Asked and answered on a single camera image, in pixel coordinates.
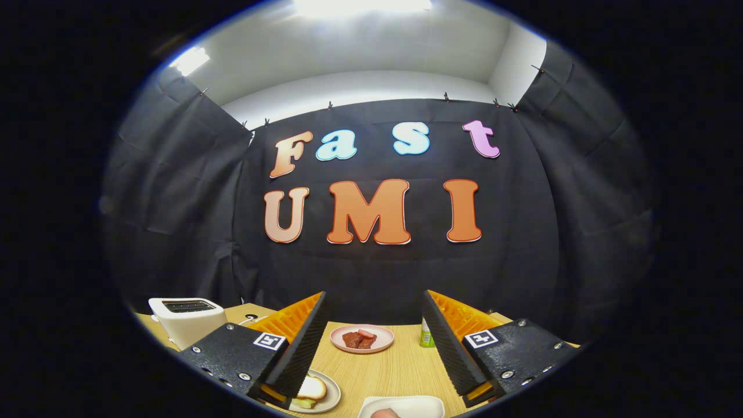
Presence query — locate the white square plate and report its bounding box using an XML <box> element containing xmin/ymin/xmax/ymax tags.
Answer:
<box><xmin>357</xmin><ymin>395</ymin><xmax>446</xmax><ymax>418</ymax></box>

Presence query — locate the toasted bread slice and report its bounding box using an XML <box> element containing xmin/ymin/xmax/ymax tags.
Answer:
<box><xmin>296</xmin><ymin>376</ymin><xmax>327</xmax><ymax>401</ymax></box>

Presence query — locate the pink plate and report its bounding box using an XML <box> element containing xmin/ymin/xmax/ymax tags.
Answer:
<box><xmin>330</xmin><ymin>324</ymin><xmax>395</xmax><ymax>354</ymax></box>

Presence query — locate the ceiling light panel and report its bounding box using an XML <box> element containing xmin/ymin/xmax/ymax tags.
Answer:
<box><xmin>168</xmin><ymin>45</ymin><xmax>211</xmax><ymax>77</ymax></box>

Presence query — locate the white round plate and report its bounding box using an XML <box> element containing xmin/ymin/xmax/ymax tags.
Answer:
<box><xmin>287</xmin><ymin>369</ymin><xmax>342</xmax><ymax>414</ymax></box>

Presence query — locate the red meat slice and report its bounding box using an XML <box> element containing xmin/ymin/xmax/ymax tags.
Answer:
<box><xmin>341</xmin><ymin>330</ymin><xmax>377</xmax><ymax>349</ymax></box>

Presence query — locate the black backdrop cloth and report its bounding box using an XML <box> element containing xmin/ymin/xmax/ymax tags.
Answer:
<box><xmin>100</xmin><ymin>38</ymin><xmax>659</xmax><ymax>349</ymax></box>

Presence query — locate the white toaster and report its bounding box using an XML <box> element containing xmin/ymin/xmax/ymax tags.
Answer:
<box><xmin>148</xmin><ymin>297</ymin><xmax>228</xmax><ymax>351</ymax></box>

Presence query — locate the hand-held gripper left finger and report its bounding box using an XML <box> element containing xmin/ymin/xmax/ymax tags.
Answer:
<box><xmin>177</xmin><ymin>291</ymin><xmax>330</xmax><ymax>410</ymax></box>

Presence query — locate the row of black cloth clips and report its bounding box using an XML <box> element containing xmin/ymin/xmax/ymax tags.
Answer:
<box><xmin>199</xmin><ymin>64</ymin><xmax>545</xmax><ymax>129</ymax></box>

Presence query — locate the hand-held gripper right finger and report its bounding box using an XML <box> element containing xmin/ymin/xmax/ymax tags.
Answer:
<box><xmin>421</xmin><ymin>289</ymin><xmax>581</xmax><ymax>408</ymax></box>

